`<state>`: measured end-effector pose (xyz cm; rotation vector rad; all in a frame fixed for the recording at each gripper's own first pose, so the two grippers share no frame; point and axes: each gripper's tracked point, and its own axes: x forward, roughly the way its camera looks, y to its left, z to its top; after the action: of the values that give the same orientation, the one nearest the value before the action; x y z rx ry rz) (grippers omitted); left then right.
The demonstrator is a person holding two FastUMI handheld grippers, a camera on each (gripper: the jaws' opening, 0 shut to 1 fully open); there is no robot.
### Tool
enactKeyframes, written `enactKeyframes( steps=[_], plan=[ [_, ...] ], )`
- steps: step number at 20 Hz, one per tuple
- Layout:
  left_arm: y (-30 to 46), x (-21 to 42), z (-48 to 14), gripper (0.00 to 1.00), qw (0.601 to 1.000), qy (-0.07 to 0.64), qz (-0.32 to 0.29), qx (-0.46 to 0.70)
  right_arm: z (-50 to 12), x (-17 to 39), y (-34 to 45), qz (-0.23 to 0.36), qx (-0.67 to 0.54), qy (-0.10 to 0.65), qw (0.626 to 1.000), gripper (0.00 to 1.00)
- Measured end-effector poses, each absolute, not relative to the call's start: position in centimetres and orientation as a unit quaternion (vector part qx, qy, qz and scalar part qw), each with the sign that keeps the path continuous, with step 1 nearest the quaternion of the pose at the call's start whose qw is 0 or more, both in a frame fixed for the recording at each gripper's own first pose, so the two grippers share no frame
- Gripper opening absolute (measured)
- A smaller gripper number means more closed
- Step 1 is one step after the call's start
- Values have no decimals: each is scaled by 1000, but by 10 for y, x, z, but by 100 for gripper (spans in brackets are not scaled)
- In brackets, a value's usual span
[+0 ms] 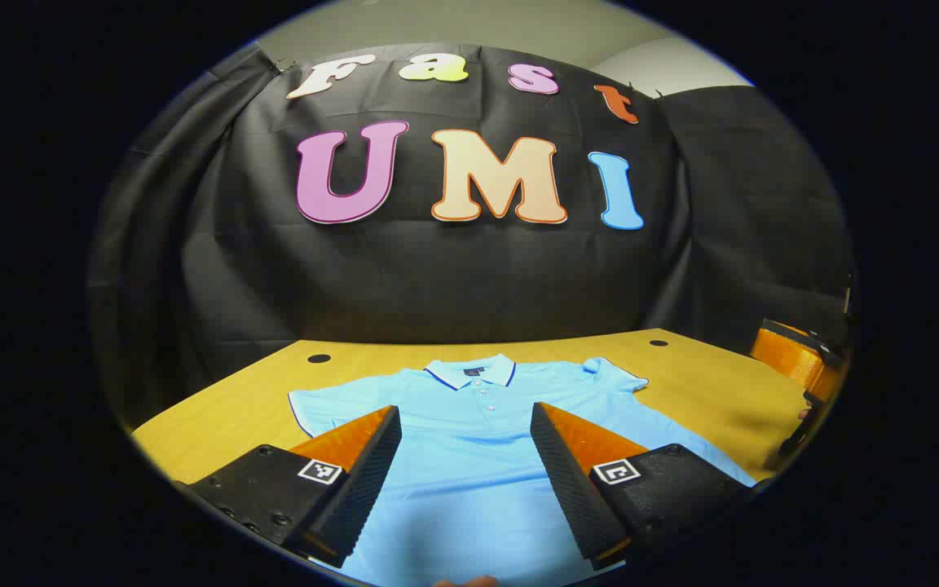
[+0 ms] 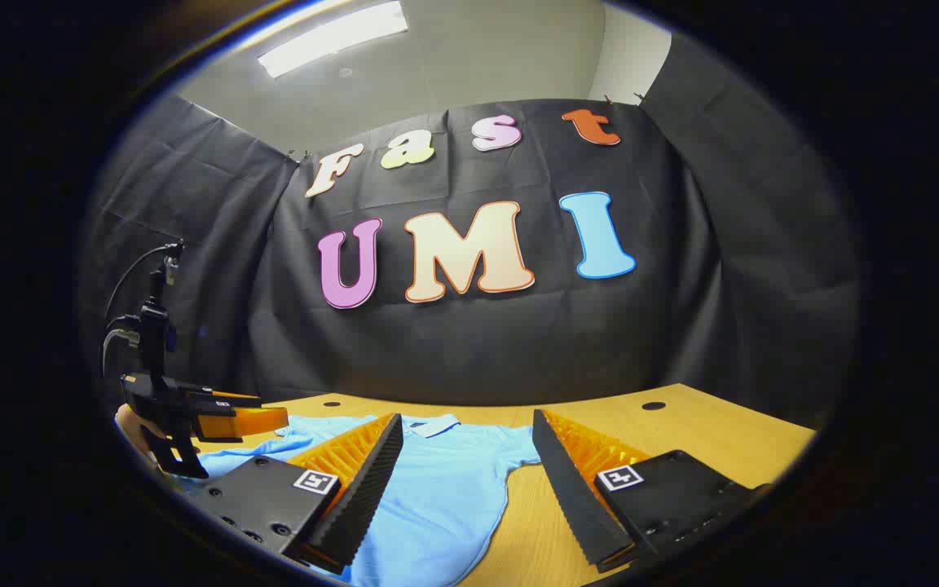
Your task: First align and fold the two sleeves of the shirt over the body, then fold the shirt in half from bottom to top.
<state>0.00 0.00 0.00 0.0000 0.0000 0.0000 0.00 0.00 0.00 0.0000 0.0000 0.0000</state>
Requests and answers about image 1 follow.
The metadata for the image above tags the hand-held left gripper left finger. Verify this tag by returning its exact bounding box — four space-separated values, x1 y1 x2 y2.
179 405 403 569

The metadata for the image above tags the light blue T-shirt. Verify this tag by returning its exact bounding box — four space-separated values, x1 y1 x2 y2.
288 353 757 587

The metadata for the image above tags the black backdrop cloth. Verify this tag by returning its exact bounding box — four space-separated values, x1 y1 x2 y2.
88 42 856 429

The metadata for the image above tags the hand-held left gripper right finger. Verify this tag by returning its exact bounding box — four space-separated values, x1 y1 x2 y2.
530 401 760 572

